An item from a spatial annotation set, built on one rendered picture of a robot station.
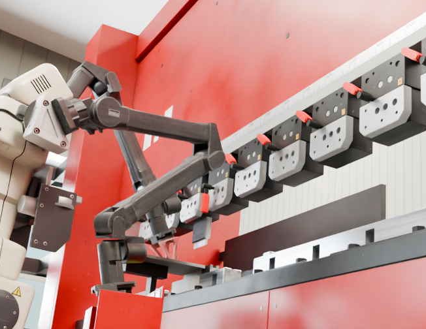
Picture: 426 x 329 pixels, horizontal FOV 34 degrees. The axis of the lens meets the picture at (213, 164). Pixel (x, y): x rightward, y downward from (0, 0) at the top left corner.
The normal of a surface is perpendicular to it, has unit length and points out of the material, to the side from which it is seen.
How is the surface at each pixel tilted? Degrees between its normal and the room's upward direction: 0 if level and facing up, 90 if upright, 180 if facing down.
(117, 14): 180
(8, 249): 90
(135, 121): 99
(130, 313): 90
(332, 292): 90
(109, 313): 90
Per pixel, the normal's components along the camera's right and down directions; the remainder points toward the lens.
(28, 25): -0.09, 0.94
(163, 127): 0.68, 0.00
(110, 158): 0.46, -0.27
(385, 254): -0.88, -0.23
